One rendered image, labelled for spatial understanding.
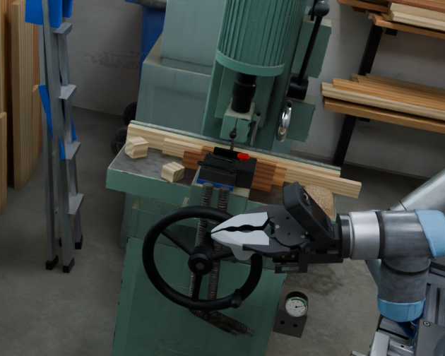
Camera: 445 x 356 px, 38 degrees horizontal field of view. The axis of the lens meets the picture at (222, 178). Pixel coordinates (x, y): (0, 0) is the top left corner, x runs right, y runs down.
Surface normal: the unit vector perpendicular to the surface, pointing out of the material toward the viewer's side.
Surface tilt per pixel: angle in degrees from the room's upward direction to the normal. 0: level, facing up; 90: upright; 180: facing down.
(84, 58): 90
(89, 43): 90
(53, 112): 90
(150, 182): 90
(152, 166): 0
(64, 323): 0
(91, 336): 0
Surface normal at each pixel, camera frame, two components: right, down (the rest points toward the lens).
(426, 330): 0.18, -0.87
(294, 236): -0.04, -0.65
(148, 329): -0.14, 0.44
